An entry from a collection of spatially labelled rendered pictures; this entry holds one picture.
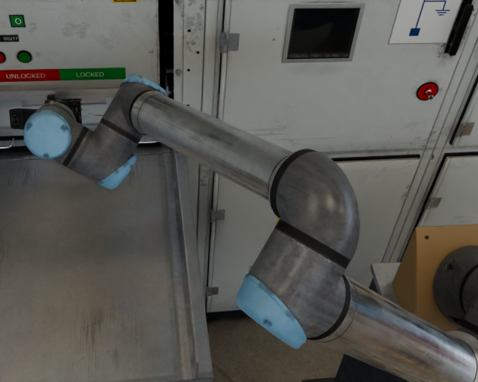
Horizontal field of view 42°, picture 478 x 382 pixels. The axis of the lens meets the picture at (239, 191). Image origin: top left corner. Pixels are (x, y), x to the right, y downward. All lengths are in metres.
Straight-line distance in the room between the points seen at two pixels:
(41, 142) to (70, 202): 0.39
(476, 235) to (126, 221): 0.83
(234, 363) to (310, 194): 1.51
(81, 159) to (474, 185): 1.29
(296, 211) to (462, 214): 1.40
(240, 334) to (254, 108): 1.01
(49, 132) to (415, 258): 0.85
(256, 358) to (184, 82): 1.13
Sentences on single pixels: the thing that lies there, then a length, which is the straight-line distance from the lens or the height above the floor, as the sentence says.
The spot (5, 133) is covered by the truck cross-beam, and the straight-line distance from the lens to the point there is 1.76.
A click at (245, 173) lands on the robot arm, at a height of 1.34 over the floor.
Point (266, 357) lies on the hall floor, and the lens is 2.34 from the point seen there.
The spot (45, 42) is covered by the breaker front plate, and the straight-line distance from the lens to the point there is 1.59.
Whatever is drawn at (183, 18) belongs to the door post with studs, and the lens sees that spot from 1.50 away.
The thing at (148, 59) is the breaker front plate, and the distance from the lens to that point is 1.60.
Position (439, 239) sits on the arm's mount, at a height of 0.95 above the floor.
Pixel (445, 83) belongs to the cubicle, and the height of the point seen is 1.07.
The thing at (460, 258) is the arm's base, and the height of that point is 0.95.
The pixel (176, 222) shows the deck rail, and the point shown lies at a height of 0.85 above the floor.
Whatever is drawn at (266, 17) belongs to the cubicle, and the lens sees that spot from 1.50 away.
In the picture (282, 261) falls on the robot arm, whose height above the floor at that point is 1.36.
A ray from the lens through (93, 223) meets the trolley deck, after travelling 1.58.
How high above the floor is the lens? 2.02
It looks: 46 degrees down
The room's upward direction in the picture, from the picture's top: 6 degrees clockwise
